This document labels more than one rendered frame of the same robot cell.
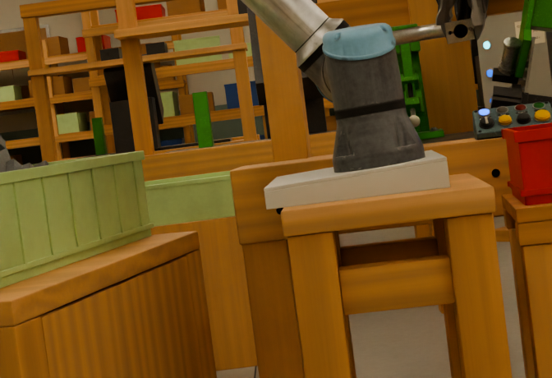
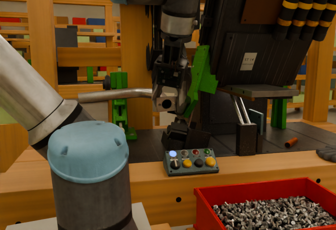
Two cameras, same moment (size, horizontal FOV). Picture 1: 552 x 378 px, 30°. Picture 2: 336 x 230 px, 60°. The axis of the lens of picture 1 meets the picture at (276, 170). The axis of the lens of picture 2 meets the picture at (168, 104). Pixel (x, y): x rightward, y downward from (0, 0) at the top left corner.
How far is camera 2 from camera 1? 1.28 m
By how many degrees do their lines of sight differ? 20
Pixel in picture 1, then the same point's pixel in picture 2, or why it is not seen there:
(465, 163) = (159, 193)
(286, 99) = not seen: hidden behind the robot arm
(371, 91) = (99, 216)
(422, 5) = (129, 58)
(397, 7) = (114, 56)
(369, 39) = (101, 159)
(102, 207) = not seen: outside the picture
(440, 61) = not seen: hidden behind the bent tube
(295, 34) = (25, 118)
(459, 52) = (146, 85)
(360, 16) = (94, 58)
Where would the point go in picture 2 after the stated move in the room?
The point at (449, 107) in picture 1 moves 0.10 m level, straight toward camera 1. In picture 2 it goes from (138, 113) to (139, 118)
